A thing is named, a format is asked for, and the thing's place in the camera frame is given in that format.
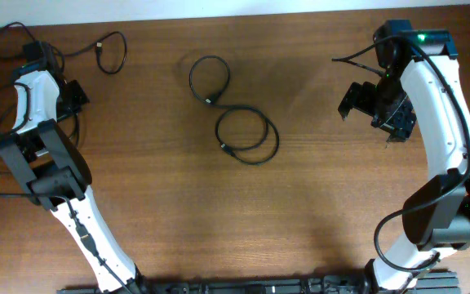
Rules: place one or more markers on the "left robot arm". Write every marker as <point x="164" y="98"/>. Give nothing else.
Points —
<point x="50" y="170"/>

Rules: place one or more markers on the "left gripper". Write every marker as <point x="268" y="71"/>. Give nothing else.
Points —
<point x="77" y="100"/>

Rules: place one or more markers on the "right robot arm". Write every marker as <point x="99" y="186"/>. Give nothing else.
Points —
<point x="418" y="88"/>

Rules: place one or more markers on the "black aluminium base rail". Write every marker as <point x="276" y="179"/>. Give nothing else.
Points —
<point x="259" y="286"/>

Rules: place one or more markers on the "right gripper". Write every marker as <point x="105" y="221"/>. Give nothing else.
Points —
<point x="396" y="123"/>

